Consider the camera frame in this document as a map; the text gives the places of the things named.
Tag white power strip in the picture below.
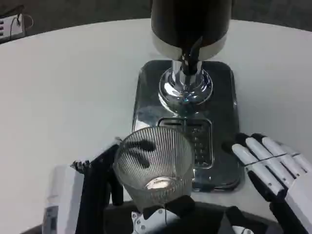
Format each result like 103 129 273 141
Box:
0 13 26 44

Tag black dispenser tap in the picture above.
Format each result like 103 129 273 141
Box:
179 36 204 77

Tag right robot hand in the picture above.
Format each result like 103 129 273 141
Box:
231 132 312 234

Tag clear ribbed glass cup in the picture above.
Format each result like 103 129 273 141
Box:
112 126 197 213

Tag thin black cable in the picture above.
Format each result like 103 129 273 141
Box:
9 13 34 39

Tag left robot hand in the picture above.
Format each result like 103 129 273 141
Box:
43 137 196 234

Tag steel drip tray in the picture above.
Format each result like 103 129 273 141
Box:
131 59 246 194

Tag black steel drink dispenser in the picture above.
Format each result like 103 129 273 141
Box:
150 0 231 104

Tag drip tray grid insert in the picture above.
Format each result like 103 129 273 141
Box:
157 117 215 171

